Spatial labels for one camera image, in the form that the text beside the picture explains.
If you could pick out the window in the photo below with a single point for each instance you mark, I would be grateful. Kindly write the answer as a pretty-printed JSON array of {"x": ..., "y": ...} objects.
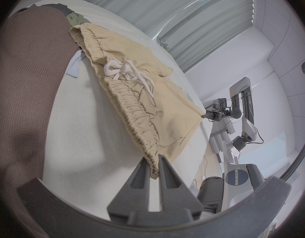
[{"x": 156, "y": 36}]

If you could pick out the black garment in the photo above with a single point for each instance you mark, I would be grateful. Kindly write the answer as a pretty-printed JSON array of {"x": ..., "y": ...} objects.
[{"x": 59, "y": 7}]

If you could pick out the olive green garment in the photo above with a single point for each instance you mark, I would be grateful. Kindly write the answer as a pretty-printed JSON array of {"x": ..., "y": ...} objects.
[{"x": 75, "y": 18}]

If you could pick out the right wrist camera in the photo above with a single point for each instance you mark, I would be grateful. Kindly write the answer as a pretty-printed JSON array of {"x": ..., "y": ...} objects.
[{"x": 216, "y": 106}]

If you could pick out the white garment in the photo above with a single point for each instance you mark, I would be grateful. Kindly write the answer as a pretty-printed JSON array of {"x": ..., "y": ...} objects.
[{"x": 74, "y": 66}]

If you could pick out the tan shorts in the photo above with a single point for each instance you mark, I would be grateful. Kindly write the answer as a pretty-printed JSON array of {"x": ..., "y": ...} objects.
[{"x": 132, "y": 66}]

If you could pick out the pale green curtain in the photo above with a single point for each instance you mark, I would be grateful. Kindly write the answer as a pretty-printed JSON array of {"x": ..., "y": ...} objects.
[
  {"x": 212, "y": 28},
  {"x": 132, "y": 6}
]

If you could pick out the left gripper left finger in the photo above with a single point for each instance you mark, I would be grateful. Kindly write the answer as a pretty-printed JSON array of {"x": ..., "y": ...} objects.
[{"x": 127, "y": 199}]

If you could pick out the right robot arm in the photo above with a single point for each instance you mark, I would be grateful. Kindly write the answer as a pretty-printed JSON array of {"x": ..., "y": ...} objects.
[{"x": 248, "y": 103}]

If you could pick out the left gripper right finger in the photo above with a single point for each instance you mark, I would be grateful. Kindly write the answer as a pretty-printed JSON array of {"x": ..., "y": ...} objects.
[{"x": 179, "y": 199}]

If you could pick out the bed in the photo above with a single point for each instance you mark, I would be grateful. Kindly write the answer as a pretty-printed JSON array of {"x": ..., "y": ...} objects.
[{"x": 88, "y": 123}]

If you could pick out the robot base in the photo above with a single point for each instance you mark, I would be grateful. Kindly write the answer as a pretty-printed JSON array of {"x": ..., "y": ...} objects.
[{"x": 241, "y": 180}]

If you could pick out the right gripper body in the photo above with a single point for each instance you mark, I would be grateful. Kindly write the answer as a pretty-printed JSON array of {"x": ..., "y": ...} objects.
[{"x": 214, "y": 115}]

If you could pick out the brown garment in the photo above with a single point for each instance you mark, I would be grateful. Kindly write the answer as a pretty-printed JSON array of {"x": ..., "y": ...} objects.
[{"x": 26, "y": 71}]

